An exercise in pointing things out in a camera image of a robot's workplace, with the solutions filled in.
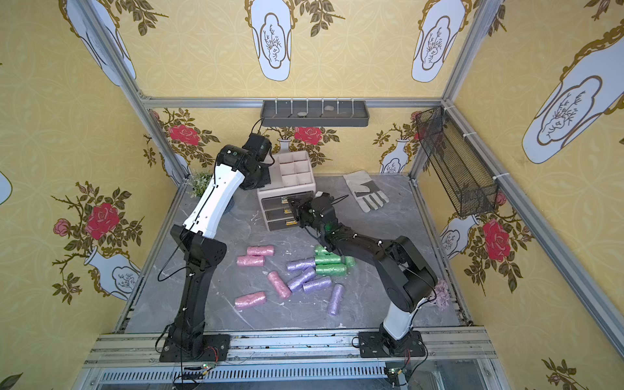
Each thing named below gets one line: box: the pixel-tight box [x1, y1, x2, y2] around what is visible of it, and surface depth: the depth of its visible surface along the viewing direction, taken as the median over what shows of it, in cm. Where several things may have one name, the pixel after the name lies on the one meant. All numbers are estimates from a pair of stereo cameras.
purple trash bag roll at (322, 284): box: [302, 277, 333, 294], surface depth 86 cm
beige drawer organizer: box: [256, 149, 317, 232], surface depth 89 cm
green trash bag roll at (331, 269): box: [315, 263, 347, 276], surface depth 89 cm
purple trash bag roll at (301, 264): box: [286, 257, 317, 271], surface depth 90 cm
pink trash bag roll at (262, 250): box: [246, 245, 276, 256], surface depth 94 cm
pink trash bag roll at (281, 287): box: [267, 270, 292, 299], surface depth 86 cm
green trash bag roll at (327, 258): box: [315, 251, 343, 265], surface depth 92 cm
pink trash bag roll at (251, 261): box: [236, 255, 266, 267], surface depth 92 cm
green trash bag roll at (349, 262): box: [344, 255, 356, 268], surface depth 92 cm
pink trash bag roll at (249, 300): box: [234, 291, 267, 311], surface depth 82 cm
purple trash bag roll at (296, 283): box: [286, 267, 317, 293], surface depth 88 cm
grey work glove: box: [342, 169, 390, 213], surface depth 116 cm
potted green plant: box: [182, 172, 214, 199], surface depth 97 cm
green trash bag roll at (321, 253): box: [313, 244, 338, 260], surface depth 94 cm
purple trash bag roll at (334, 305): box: [326, 283, 344, 317], surface depth 83 cm
